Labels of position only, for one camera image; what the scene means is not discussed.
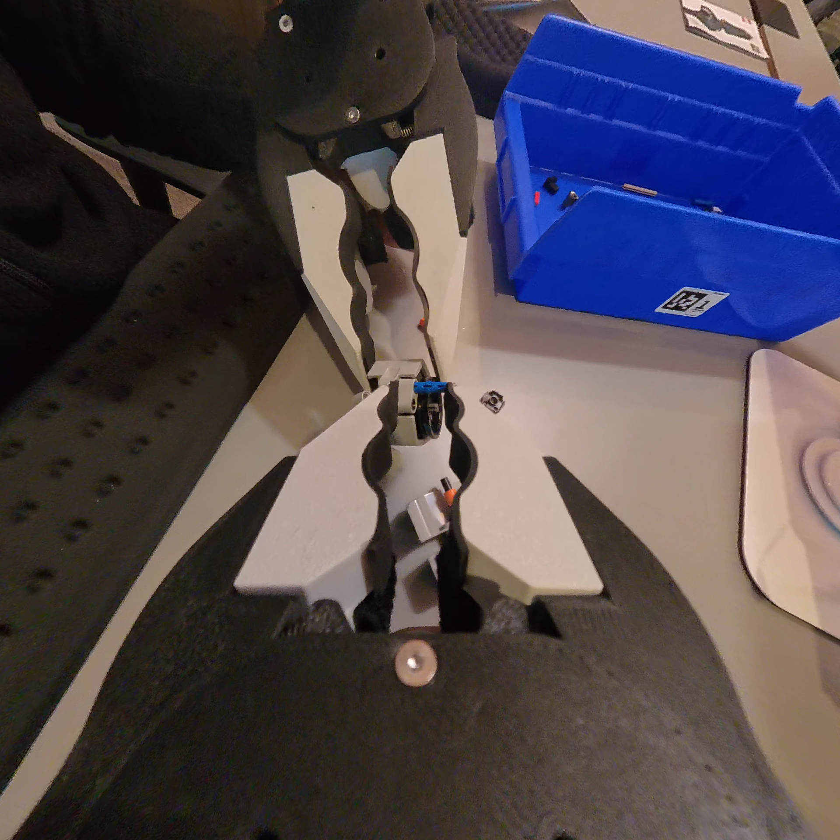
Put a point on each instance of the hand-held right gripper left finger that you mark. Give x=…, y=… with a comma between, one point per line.
x=308, y=525

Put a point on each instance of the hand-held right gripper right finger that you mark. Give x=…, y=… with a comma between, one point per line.
x=525, y=525

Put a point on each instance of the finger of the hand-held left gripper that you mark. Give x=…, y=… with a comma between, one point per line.
x=439, y=229
x=318, y=243

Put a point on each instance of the grey orange axle assembly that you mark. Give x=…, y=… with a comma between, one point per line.
x=426, y=515

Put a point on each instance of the grey black wheel Lego assembly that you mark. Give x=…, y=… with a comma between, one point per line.
x=403, y=420

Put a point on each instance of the black wheel hub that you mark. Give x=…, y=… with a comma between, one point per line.
x=436, y=413

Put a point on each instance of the small blue beam piece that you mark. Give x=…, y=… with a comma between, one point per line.
x=433, y=386

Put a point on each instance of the dark grey round plate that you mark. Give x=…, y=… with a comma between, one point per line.
x=492, y=401

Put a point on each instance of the black foam pad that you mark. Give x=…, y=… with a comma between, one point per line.
x=485, y=46

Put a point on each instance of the black dimpled panel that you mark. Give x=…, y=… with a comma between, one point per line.
x=131, y=426

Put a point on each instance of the blue plastic bin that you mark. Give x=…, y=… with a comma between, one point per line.
x=656, y=262

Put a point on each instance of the printed paper sheet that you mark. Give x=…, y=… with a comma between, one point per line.
x=722, y=26

